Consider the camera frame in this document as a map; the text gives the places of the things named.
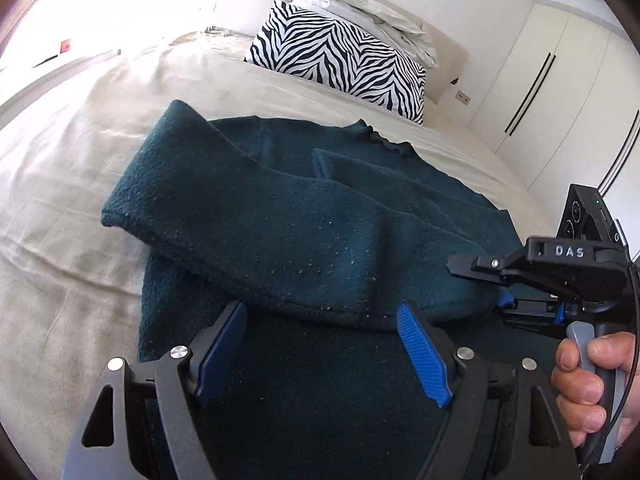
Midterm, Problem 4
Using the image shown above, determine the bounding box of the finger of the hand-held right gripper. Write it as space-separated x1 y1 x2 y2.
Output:
447 252 531 288
494 291 568 333

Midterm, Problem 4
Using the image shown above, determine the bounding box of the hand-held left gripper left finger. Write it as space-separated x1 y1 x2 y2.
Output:
62 301 249 480

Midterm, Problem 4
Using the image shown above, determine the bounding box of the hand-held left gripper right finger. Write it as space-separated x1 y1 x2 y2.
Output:
396 302 583 480

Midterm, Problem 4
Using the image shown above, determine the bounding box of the dark green sweater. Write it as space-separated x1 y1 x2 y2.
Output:
100 99 566 480

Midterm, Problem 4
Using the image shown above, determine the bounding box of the person's right hand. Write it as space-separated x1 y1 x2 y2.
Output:
551 332 640 450

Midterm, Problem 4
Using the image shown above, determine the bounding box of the white wardrobe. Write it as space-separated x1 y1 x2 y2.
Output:
467 0 640 206

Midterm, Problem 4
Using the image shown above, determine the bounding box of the bed with beige sheet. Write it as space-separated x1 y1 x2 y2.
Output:
0 30 546 461

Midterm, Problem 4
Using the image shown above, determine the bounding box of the zebra print pillow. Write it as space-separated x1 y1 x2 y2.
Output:
245 0 427 126

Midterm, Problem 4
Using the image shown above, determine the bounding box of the crumpled white duvet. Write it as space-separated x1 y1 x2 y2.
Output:
292 0 438 68

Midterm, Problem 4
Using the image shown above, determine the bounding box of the white window ledge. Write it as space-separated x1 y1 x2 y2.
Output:
0 47 123 106

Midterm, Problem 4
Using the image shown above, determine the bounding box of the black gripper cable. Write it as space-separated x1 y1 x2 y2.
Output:
575 255 640 468

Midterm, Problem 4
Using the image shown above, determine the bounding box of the black wardrobe handle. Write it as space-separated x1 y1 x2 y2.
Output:
599 111 640 190
503 52 552 134
605 124 640 195
511 54 557 137

